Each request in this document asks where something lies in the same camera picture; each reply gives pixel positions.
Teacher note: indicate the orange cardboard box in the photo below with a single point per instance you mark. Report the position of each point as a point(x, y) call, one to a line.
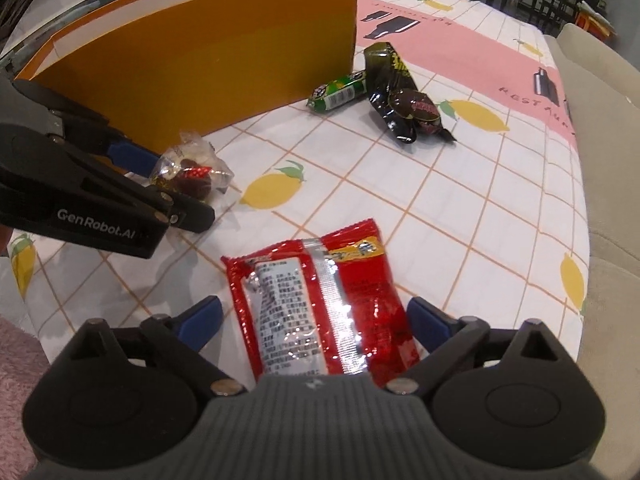
point(200, 70)

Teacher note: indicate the beige sofa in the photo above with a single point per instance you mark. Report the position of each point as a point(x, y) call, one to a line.
point(610, 210)

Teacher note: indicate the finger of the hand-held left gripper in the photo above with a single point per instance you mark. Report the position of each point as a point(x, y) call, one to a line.
point(192, 217)
point(132, 157)

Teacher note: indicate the black snack packet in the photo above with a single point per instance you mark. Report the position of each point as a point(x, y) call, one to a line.
point(382, 75)

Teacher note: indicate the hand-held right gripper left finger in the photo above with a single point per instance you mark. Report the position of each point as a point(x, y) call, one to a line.
point(200, 322)

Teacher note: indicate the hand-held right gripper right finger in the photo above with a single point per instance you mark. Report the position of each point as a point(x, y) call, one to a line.
point(430, 325)

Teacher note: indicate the clear candy bag red label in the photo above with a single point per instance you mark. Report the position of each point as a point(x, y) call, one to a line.
point(192, 160)

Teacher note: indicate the pink fluffy rug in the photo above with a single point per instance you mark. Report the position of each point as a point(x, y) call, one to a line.
point(22, 400)

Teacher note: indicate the round brown snack packet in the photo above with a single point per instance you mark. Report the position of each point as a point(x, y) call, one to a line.
point(417, 107)

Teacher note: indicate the red snack packet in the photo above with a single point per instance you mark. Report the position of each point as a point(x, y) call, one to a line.
point(350, 280)

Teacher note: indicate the green candy roll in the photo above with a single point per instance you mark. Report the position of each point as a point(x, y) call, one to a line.
point(340, 91)

